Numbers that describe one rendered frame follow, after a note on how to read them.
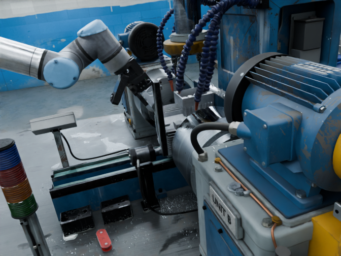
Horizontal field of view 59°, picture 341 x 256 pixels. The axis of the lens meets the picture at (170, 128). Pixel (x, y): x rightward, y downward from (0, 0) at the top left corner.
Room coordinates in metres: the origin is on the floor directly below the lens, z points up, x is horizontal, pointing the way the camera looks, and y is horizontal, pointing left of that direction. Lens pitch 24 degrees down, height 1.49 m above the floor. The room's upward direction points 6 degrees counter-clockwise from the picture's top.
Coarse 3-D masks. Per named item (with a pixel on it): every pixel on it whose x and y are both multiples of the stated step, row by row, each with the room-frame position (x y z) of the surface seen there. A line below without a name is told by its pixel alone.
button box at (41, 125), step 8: (72, 112) 1.17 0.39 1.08; (32, 120) 1.13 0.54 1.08; (40, 120) 1.13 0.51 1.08; (48, 120) 1.13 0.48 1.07; (56, 120) 1.14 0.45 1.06; (64, 120) 1.14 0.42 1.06; (72, 120) 1.15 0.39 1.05; (32, 128) 1.11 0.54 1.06; (40, 128) 1.11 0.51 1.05; (48, 128) 1.12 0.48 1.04; (56, 128) 1.14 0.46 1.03; (64, 128) 1.17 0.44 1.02
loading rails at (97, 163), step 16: (96, 160) 1.02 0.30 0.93; (112, 160) 1.03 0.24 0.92; (128, 160) 1.02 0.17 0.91; (160, 160) 0.98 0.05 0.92; (64, 176) 0.95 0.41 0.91; (80, 176) 0.97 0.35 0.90; (96, 176) 0.92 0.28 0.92; (112, 176) 0.90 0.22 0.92; (128, 176) 0.91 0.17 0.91; (160, 176) 0.94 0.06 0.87; (176, 176) 0.96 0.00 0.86; (64, 192) 0.86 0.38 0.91; (80, 192) 0.87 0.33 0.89; (96, 192) 0.88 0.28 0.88; (112, 192) 0.90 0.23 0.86; (128, 192) 0.91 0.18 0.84; (160, 192) 0.92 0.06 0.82; (64, 208) 0.85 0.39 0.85; (96, 208) 0.88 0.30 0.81
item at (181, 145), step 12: (204, 108) 0.83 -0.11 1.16; (216, 108) 0.82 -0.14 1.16; (192, 120) 0.79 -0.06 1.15; (204, 120) 0.76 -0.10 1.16; (216, 120) 0.74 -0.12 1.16; (180, 132) 0.79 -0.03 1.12; (204, 132) 0.70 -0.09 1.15; (216, 132) 0.68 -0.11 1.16; (228, 132) 0.68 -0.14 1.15; (180, 144) 0.75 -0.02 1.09; (204, 144) 0.66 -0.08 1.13; (216, 144) 0.65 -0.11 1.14; (180, 156) 0.73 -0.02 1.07; (180, 168) 0.74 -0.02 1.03; (192, 168) 0.65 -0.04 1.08; (192, 180) 0.65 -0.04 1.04
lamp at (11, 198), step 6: (24, 180) 0.61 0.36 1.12; (12, 186) 0.59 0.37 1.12; (18, 186) 0.60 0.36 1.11; (24, 186) 0.61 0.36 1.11; (30, 186) 0.63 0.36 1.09; (6, 192) 0.59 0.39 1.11; (12, 192) 0.59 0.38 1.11; (18, 192) 0.59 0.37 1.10; (24, 192) 0.60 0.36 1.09; (30, 192) 0.62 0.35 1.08; (6, 198) 0.59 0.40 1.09; (12, 198) 0.59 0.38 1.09; (18, 198) 0.59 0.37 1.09; (24, 198) 0.60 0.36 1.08
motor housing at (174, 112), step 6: (168, 108) 1.02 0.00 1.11; (174, 108) 1.02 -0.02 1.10; (180, 108) 1.02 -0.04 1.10; (168, 114) 0.99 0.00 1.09; (174, 114) 1.00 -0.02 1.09; (180, 114) 1.00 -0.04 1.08; (156, 120) 1.09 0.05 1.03; (174, 120) 0.98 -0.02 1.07; (156, 126) 1.10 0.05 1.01; (168, 126) 0.96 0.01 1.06; (168, 132) 0.95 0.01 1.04; (174, 132) 0.95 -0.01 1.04; (168, 138) 0.94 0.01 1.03; (168, 144) 0.94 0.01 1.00
